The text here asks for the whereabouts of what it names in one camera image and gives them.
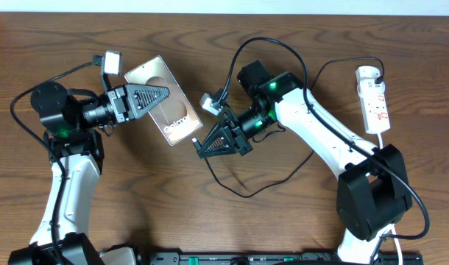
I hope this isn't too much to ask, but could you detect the black charging cable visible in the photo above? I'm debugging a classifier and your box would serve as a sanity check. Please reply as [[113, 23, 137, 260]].
[[191, 56, 386, 199]]

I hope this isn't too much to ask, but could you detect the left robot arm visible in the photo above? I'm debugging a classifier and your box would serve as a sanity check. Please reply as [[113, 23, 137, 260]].
[[8, 81, 169, 264]]

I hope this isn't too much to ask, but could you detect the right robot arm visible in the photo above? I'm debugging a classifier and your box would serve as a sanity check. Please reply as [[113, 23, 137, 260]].
[[193, 60, 413, 264]]

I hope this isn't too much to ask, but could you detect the white charger plug adapter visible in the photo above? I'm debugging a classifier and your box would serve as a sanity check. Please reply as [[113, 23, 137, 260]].
[[357, 77, 386, 98]]

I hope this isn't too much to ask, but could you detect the white power strip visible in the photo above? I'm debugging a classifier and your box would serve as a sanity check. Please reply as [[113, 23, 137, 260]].
[[356, 66, 390, 134]]

